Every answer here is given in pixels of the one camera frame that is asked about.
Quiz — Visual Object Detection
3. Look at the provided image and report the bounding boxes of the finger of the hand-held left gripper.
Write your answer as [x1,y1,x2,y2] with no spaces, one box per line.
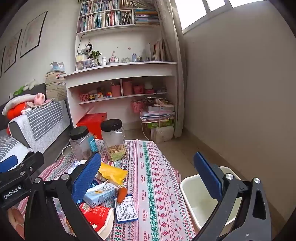
[0,152,44,183]
[0,156,18,173]

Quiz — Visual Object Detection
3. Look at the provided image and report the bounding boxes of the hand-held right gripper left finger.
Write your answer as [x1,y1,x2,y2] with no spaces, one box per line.
[24,152,103,241]

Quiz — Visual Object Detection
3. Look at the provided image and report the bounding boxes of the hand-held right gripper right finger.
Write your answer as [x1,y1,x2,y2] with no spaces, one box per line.
[192,152,272,241]

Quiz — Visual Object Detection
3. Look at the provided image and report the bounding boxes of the blue white milk carton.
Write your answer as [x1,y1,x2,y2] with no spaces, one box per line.
[83,182,121,208]

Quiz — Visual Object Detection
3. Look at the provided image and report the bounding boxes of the white waste bin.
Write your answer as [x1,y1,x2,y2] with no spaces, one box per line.
[180,166,245,234]

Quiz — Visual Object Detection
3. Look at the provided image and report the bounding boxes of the yellow snack packet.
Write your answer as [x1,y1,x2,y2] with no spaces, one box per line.
[98,163,128,186]

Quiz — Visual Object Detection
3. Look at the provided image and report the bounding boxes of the orange brown sausage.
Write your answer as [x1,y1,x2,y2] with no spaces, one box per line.
[116,187,127,204]

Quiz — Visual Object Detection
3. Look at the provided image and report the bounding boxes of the red instant noodle cup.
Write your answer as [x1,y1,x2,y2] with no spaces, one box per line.
[77,202,115,240]

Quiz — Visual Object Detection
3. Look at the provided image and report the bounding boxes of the blue white paper ticket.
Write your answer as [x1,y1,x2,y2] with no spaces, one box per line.
[114,194,139,223]

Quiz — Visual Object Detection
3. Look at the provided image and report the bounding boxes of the striped quilted sofa cover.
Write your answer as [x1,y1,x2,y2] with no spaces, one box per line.
[8,100,71,153]
[0,133,34,163]

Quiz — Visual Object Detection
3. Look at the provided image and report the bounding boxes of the grey sofa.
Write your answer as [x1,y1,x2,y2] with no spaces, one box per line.
[0,82,72,167]

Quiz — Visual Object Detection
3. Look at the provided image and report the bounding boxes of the clear jar blue label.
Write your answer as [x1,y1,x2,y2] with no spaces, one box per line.
[69,126,99,160]

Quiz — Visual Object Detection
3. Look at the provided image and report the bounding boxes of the clear jar of peanuts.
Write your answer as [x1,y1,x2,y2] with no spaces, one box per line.
[100,119,128,162]

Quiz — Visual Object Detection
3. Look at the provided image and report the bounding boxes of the patterned pink green tablecloth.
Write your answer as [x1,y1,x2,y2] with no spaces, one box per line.
[14,139,197,241]

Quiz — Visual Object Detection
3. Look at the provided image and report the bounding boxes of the orange cushion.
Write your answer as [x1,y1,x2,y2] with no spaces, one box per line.
[6,103,29,136]

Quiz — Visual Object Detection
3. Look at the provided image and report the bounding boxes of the red cardboard box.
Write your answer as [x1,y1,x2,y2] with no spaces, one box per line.
[76,113,107,139]

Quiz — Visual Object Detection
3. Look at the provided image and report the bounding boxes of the folded newspaper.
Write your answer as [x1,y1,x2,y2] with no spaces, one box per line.
[25,98,55,109]

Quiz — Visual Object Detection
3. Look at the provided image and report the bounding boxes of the white plastic bag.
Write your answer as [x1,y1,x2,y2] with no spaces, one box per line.
[150,126,174,143]

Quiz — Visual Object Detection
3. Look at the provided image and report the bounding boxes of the white cushion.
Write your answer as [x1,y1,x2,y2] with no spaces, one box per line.
[2,96,35,116]

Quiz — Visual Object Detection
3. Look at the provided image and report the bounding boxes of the pink pig plush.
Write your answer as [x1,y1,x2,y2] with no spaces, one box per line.
[34,93,51,105]

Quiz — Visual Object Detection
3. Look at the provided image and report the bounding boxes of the green cardboard box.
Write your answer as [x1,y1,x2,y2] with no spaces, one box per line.
[147,118,174,129]

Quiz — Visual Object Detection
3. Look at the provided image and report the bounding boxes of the white plush toy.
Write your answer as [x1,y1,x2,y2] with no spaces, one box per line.
[23,78,38,91]

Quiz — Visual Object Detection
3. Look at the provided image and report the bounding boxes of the pile of papers and books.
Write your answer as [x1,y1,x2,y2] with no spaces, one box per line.
[140,97,176,123]

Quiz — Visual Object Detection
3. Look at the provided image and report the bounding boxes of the tall stack of books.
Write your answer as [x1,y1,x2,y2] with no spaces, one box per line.
[45,71,67,101]

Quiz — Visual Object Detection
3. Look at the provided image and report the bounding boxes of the large pink slotted basket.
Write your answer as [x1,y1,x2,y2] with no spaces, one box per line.
[132,100,146,113]

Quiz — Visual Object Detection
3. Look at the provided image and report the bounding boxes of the pink pen cup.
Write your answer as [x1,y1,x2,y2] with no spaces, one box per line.
[110,84,121,97]

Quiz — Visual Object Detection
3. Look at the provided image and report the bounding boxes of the tall pink bin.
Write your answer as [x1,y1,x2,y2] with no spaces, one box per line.
[122,80,133,95]

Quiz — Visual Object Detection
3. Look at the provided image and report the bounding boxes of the framed picture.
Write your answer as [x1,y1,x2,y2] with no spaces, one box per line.
[0,46,6,78]
[3,29,23,73]
[20,10,48,58]

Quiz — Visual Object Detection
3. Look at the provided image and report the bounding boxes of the beige curtain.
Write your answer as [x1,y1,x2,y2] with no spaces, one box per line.
[157,0,185,138]

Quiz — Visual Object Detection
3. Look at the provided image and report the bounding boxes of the white shelf unit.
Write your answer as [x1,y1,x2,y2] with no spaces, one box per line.
[62,0,178,130]

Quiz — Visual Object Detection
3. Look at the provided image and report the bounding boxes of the clear storage box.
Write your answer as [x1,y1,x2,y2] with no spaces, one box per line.
[76,54,99,70]

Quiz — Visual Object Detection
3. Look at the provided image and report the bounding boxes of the pencil holder with pencils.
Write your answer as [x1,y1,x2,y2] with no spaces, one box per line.
[108,51,119,64]

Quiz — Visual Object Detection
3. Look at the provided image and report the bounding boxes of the small potted plant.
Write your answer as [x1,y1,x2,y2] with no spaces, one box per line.
[88,50,102,61]

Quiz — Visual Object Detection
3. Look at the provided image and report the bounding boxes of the leaning thin books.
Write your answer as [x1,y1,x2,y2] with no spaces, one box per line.
[146,39,173,62]

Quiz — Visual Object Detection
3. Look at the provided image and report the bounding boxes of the row of upright books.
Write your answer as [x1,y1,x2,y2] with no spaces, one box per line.
[77,9,133,33]
[80,0,158,16]

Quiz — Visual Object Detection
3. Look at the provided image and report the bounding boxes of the window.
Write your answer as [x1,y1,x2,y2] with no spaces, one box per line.
[174,0,269,35]

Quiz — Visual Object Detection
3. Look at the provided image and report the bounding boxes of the stack of flat books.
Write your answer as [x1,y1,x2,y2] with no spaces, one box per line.
[134,9,160,25]

